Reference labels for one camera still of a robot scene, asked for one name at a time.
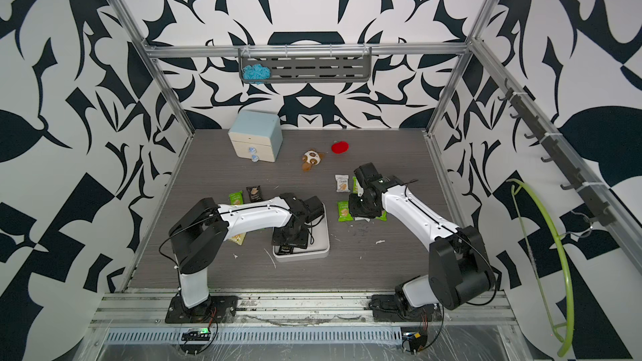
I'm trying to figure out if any white storage box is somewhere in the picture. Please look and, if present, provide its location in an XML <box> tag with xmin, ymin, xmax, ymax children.
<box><xmin>272</xmin><ymin>208</ymin><xmax>330</xmax><ymax>262</ymax></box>

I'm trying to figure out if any pale yellow cookie packet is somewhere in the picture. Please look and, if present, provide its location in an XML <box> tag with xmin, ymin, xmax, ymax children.
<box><xmin>229</xmin><ymin>233</ymin><xmax>246</xmax><ymax>246</ymax></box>

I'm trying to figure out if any black cookie packet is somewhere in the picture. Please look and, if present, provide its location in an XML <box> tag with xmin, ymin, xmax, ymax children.
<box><xmin>277</xmin><ymin>246</ymin><xmax>294</xmax><ymax>256</ymax></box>
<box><xmin>246</xmin><ymin>186</ymin><xmax>263</xmax><ymax>203</ymax></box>

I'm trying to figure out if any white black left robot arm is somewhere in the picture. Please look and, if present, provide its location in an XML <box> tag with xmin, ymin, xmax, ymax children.
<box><xmin>167</xmin><ymin>193</ymin><xmax>325</xmax><ymax>309</ymax></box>

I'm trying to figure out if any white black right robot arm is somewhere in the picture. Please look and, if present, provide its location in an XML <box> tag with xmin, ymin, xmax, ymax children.
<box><xmin>349</xmin><ymin>163</ymin><xmax>498</xmax><ymax>310</ymax></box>

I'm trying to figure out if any red plush heart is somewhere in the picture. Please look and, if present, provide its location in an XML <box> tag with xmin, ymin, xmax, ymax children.
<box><xmin>331</xmin><ymin>141</ymin><xmax>349</xmax><ymax>155</ymax></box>

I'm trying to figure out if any brown white plush toy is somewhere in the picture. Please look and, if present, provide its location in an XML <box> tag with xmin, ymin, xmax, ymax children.
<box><xmin>302</xmin><ymin>150</ymin><xmax>325</xmax><ymax>172</ymax></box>

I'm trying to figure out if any light blue drawer cabinet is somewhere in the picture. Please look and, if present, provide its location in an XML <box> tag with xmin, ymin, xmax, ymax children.
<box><xmin>228</xmin><ymin>110</ymin><xmax>284</xmax><ymax>163</ymax></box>

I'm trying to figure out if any blue crochet item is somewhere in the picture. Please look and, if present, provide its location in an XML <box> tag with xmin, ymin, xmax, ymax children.
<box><xmin>242</xmin><ymin>65</ymin><xmax>272</xmax><ymax>85</ymax></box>

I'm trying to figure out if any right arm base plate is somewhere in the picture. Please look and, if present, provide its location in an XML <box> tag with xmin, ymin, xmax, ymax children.
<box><xmin>368</xmin><ymin>294</ymin><xmax>442</xmax><ymax>323</ymax></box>

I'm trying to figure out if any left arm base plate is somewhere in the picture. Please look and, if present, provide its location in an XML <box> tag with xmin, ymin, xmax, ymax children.
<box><xmin>165</xmin><ymin>294</ymin><xmax>239</xmax><ymax>324</ymax></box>

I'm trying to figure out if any grey wall rack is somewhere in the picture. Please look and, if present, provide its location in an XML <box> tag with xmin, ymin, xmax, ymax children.
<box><xmin>237</xmin><ymin>44</ymin><xmax>373</xmax><ymax>84</ymax></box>

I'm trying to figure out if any black hook rail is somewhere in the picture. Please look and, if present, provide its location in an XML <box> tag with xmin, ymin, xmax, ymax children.
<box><xmin>501</xmin><ymin>80</ymin><xmax>616</xmax><ymax>227</ymax></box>

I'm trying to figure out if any green hose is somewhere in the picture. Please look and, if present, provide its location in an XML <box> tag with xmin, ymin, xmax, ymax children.
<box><xmin>506</xmin><ymin>178</ymin><xmax>576</xmax><ymax>358</ymax></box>

